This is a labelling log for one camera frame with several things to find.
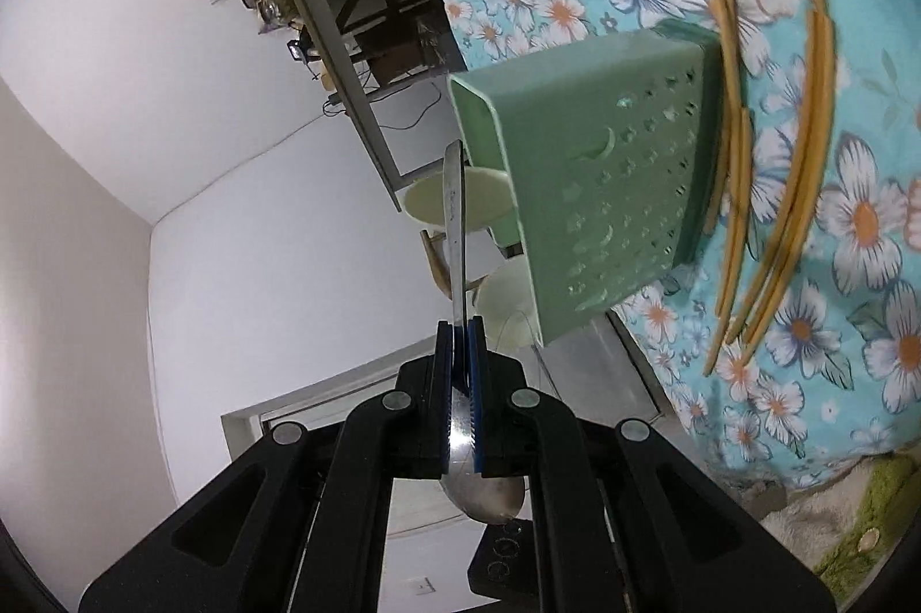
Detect green plastic utensil holder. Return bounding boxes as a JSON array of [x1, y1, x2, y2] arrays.
[[447, 19, 721, 347]]

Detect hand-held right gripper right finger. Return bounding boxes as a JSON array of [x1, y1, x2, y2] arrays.
[[466, 318, 839, 613]]

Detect green and white plush mat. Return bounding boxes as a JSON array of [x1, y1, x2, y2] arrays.
[[763, 447, 921, 596]]

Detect metal spoon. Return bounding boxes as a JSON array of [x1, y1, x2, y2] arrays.
[[440, 140, 528, 526]]

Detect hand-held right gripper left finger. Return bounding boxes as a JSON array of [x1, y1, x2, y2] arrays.
[[79, 321, 458, 613]]

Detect grey desk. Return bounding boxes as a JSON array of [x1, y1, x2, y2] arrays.
[[241, 0, 451, 212]]

